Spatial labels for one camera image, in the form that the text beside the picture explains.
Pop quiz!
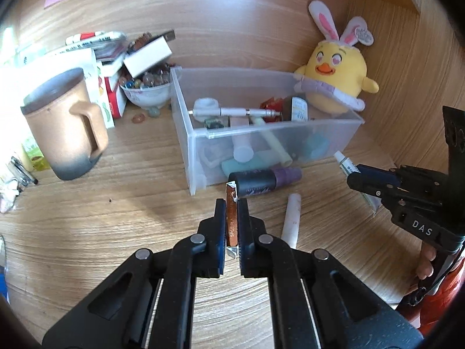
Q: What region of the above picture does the person's right hand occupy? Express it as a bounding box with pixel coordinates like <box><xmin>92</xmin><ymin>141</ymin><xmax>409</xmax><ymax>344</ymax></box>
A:
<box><xmin>415</xmin><ymin>245</ymin><xmax>438</xmax><ymax>280</ymax></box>

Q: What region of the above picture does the pale green tube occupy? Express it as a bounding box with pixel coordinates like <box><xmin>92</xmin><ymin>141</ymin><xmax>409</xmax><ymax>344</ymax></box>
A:
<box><xmin>251</xmin><ymin>116</ymin><xmax>293</xmax><ymax>168</ymax></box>

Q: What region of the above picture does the yellow chick plush toy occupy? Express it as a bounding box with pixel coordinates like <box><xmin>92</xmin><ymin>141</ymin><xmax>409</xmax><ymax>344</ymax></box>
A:
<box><xmin>294</xmin><ymin>0</ymin><xmax>379</xmax><ymax>114</ymax></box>

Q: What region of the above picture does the stack of books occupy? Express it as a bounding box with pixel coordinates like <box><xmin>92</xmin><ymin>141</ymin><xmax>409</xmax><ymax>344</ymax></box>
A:
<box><xmin>47</xmin><ymin>29</ymin><xmax>177</xmax><ymax>81</ymax></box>

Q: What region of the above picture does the teal packet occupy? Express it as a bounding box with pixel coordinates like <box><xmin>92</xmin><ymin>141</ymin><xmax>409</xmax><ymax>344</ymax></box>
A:
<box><xmin>221</xmin><ymin>154</ymin><xmax>271</xmax><ymax>177</ymax></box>

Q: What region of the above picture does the white bowl of marbles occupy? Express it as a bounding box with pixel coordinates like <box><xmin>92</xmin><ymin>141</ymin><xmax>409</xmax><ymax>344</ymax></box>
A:
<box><xmin>119</xmin><ymin>69</ymin><xmax>173</xmax><ymax>110</ymax></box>

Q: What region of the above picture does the yellow green packet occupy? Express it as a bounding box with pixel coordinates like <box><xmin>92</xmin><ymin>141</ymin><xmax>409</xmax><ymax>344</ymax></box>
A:
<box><xmin>22</xmin><ymin>136</ymin><xmax>51</xmax><ymax>171</ymax></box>

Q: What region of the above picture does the clear plastic storage box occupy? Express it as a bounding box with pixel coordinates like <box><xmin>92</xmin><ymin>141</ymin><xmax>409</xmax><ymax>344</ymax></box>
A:
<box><xmin>170</xmin><ymin>66</ymin><xmax>365</xmax><ymax>196</ymax></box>

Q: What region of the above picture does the white plastic bottle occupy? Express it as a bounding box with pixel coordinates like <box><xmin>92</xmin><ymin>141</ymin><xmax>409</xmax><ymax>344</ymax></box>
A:
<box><xmin>232</xmin><ymin>134</ymin><xmax>255</xmax><ymax>162</ymax></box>

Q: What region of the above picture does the purple and black tube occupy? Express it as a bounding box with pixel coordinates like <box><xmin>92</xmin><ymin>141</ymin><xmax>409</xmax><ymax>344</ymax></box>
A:
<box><xmin>228</xmin><ymin>167</ymin><xmax>303</xmax><ymax>199</ymax></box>

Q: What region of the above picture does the brown ceramic mug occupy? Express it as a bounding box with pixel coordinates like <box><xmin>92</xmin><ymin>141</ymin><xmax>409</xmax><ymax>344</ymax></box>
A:
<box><xmin>20</xmin><ymin>67</ymin><xmax>110</xmax><ymax>181</ymax></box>

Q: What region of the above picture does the silver pen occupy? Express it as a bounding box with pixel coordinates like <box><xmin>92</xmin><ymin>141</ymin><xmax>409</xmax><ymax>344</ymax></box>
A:
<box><xmin>218</xmin><ymin>106</ymin><xmax>284</xmax><ymax>122</ymax></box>

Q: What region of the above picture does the white printed ointment tube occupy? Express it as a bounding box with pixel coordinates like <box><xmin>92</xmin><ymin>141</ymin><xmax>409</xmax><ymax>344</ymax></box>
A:
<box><xmin>333</xmin><ymin>151</ymin><xmax>380</xmax><ymax>212</ymax></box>

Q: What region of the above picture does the metal nail clipper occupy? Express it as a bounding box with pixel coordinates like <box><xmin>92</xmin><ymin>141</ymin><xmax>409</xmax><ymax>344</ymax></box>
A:
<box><xmin>9</xmin><ymin>156</ymin><xmax>39</xmax><ymax>186</ymax></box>

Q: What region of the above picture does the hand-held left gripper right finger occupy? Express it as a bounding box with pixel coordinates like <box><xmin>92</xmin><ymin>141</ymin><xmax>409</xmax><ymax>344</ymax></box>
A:
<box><xmin>237</xmin><ymin>198</ymin><xmax>424</xmax><ymax>349</ymax></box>

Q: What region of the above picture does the brown slim packet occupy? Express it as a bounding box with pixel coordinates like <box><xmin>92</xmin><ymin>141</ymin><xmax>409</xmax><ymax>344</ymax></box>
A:
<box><xmin>225</xmin><ymin>181</ymin><xmax>240</xmax><ymax>260</ymax></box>

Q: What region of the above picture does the long white tube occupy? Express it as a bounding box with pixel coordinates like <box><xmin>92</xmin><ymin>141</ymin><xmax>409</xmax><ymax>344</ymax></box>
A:
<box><xmin>281</xmin><ymin>193</ymin><xmax>302</xmax><ymax>250</ymax></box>

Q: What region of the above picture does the white tape roll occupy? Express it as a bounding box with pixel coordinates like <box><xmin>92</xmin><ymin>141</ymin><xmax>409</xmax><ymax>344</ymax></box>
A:
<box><xmin>192</xmin><ymin>97</ymin><xmax>221</xmax><ymax>121</ymax></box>

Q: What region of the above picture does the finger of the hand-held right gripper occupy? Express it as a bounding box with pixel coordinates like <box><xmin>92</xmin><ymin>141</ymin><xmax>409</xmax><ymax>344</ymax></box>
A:
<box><xmin>358</xmin><ymin>165</ymin><xmax>402</xmax><ymax>187</ymax></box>
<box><xmin>347</xmin><ymin>173</ymin><xmax>400</xmax><ymax>199</ymax></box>

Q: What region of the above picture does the blue tape roll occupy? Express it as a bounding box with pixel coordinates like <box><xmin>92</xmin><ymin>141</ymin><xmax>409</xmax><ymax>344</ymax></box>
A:
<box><xmin>303</xmin><ymin>133</ymin><xmax>329</xmax><ymax>161</ymax></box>

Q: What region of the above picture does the dark bottle white label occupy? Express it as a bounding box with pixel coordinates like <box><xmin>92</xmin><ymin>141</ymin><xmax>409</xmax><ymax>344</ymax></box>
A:
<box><xmin>289</xmin><ymin>96</ymin><xmax>309</xmax><ymax>122</ymax></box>

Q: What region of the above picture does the crumpled white paper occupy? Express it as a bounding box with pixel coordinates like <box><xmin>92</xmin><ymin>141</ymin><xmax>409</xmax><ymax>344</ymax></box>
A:
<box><xmin>0</xmin><ymin>180</ymin><xmax>20</xmax><ymax>213</ymax></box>

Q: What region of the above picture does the white cardboard box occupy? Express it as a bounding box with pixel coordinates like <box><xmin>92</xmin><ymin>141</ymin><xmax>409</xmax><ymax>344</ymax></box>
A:
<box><xmin>124</xmin><ymin>35</ymin><xmax>173</xmax><ymax>78</ymax></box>

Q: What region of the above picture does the red and white marker pen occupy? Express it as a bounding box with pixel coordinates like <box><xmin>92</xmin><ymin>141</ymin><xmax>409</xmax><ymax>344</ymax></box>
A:
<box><xmin>65</xmin><ymin>31</ymin><xmax>128</xmax><ymax>49</ymax></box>

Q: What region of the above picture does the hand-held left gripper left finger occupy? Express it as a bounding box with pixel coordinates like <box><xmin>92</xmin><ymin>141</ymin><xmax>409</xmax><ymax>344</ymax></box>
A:
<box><xmin>42</xmin><ymin>198</ymin><xmax>228</xmax><ymax>349</ymax></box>

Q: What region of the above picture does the red clothing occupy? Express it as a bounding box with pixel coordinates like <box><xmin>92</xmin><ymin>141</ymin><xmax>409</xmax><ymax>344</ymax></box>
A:
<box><xmin>396</xmin><ymin>254</ymin><xmax>465</xmax><ymax>335</ymax></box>

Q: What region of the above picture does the red and white printed carton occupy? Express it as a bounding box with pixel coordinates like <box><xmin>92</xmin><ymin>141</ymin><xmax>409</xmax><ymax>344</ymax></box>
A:
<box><xmin>82</xmin><ymin>49</ymin><xmax>128</xmax><ymax>129</ymax></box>

